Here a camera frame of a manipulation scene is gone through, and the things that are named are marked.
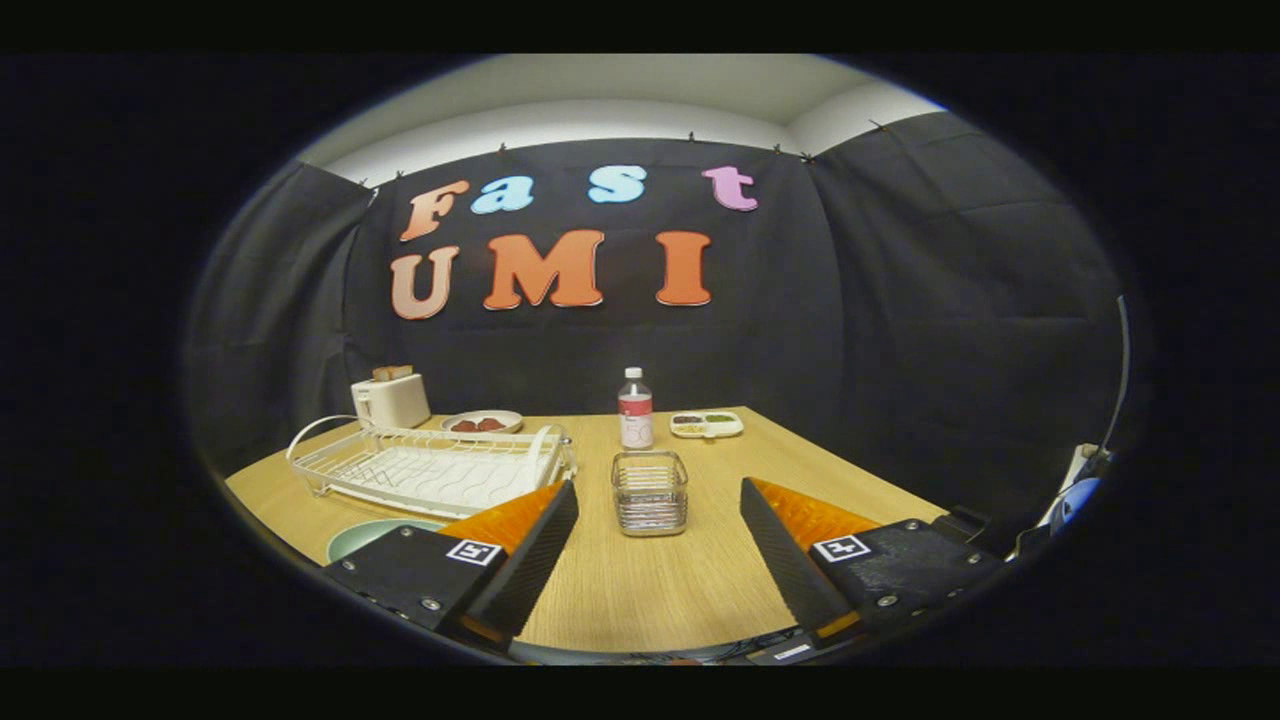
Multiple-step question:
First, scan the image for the cream toaster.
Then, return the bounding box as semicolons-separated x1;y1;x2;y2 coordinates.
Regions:
351;372;432;431

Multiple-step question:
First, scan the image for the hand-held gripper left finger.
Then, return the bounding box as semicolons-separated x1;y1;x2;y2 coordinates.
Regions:
320;480;581;653

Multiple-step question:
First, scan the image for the small black block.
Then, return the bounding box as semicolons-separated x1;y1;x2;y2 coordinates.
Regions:
940;505;991;546

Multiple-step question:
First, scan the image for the white and blue object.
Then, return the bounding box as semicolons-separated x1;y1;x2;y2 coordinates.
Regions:
1035;440;1116;541

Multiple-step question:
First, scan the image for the clear plastic water bottle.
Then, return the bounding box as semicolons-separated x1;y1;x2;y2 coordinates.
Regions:
618;367;655;451

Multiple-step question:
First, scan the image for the metal wire basket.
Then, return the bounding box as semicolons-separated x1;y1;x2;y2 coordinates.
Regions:
611;450;690;538

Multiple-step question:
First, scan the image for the white wire dish rack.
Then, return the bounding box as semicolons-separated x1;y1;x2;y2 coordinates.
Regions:
286;414;578;520

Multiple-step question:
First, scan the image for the white divided snack dish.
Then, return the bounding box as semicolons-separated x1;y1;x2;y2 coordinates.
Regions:
669;409;745;440

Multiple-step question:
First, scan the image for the pale green plate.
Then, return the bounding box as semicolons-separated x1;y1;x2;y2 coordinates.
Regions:
327;517;451;566

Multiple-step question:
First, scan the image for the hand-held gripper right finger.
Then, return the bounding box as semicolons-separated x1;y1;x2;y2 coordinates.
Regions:
740;477;1006;649

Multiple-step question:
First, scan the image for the black backdrop cloth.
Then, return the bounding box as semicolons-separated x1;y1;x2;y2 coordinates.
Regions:
185;110;1126;531

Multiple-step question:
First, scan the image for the beige round plate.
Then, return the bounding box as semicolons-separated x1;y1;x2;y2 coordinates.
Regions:
441;409;524;435

